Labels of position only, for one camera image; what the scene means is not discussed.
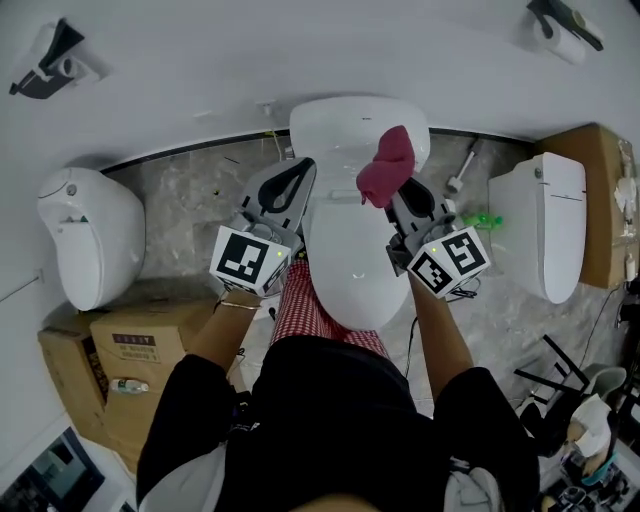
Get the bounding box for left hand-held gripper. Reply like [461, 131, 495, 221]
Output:
[208, 156, 318, 299]

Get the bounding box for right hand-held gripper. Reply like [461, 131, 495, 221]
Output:
[384, 175, 491, 300]

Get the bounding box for pink cloth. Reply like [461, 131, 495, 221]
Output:
[356, 124, 416, 209]

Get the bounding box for white tank toilet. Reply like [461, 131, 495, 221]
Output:
[288, 95, 432, 332]

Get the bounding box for person's left forearm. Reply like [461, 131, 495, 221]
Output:
[187, 289, 264, 374]

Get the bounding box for person's right forearm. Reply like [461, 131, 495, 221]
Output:
[407, 284, 475, 401]

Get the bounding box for white toilet brush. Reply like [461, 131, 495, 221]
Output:
[445, 139, 485, 194]

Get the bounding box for white tankless smart toilet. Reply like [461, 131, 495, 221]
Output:
[487, 151, 588, 305]

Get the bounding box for white egg-shaped toilet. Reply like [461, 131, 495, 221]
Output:
[37, 166, 147, 312]

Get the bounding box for person's red checked trousers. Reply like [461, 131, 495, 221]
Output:
[269, 259, 391, 359]

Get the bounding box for tall brown cardboard box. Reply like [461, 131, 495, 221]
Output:
[534, 123, 640, 290]

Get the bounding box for labelled cardboard box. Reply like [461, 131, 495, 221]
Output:
[89, 298, 251, 474]

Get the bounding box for white gloves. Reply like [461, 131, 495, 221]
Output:
[613, 172, 640, 216]

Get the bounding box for person's black top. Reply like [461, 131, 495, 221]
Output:
[135, 334, 541, 512]

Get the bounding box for clear plastic water bottle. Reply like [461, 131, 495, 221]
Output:
[109, 378, 150, 396]

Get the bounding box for black paper holder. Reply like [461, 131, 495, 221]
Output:
[527, 0, 605, 52]

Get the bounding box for thin white paper roll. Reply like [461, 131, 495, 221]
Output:
[30, 22, 109, 84]

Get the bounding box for grey chair with black legs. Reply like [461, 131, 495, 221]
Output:
[513, 333, 629, 401]

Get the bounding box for cardboard box with black band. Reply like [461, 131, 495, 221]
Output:
[37, 324, 111, 446]

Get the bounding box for cluttered equipment shelf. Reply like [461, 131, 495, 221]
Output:
[537, 449, 640, 512]

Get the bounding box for black framed glass cabinet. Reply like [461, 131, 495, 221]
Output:
[0, 427, 107, 512]

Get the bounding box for black wall valve bracket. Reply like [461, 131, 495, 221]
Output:
[8, 17, 86, 101]

